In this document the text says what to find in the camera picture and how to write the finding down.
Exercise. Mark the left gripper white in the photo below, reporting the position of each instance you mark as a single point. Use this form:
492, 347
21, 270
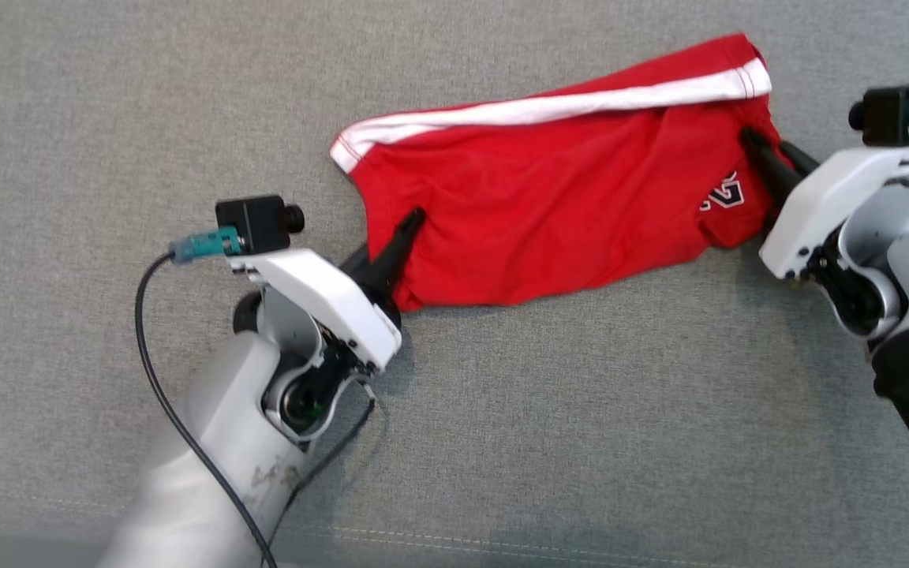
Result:
328, 300

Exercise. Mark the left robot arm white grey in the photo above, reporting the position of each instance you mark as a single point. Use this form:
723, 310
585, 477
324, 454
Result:
218, 457

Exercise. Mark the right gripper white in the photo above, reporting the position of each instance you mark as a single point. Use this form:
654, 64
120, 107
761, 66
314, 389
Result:
825, 205

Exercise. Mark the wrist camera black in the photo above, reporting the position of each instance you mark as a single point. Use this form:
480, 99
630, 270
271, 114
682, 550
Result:
257, 225
896, 114

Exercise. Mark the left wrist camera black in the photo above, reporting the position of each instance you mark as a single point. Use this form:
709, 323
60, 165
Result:
257, 225

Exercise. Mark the red shorts white side stripe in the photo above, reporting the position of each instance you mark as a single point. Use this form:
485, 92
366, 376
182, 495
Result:
549, 197

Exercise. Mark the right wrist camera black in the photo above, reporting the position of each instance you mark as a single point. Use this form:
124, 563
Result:
896, 114

